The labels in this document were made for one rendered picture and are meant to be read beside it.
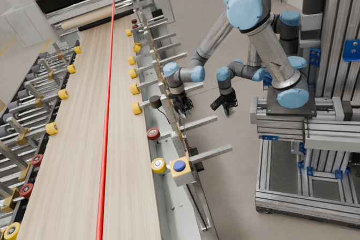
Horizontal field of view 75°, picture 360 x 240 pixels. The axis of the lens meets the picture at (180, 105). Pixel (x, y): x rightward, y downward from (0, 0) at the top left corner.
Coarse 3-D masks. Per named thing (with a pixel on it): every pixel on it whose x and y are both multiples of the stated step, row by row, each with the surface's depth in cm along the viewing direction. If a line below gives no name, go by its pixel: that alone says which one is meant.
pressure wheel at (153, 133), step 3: (150, 129) 148; (153, 129) 148; (156, 129) 147; (147, 132) 147; (150, 132) 147; (153, 132) 146; (156, 132) 145; (159, 132) 146; (147, 135) 145; (150, 135) 144; (153, 135) 144; (156, 135) 144; (159, 135) 146; (150, 138) 144; (153, 138) 144; (156, 138) 145; (156, 141) 151
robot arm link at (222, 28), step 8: (224, 16) 97; (216, 24) 101; (224, 24) 98; (208, 32) 107; (216, 32) 102; (224, 32) 101; (208, 40) 106; (216, 40) 105; (200, 48) 111; (208, 48) 109; (216, 48) 110; (192, 56) 117; (200, 56) 113; (208, 56) 113
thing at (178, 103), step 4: (184, 92) 118; (176, 96) 119; (180, 96) 117; (184, 96) 118; (176, 100) 125; (180, 100) 120; (184, 100) 119; (188, 100) 123; (176, 104) 124; (180, 104) 121; (184, 104) 121; (188, 104) 122; (192, 104) 124; (180, 108) 125; (184, 108) 124; (188, 108) 124
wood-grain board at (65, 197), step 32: (96, 32) 325; (96, 64) 245; (128, 64) 226; (96, 96) 196; (128, 96) 184; (64, 128) 174; (96, 128) 164; (128, 128) 156; (64, 160) 148; (96, 160) 141; (128, 160) 135; (32, 192) 135; (64, 192) 129; (96, 192) 123; (128, 192) 119; (32, 224) 119; (64, 224) 114; (96, 224) 110; (128, 224) 106; (160, 224) 105
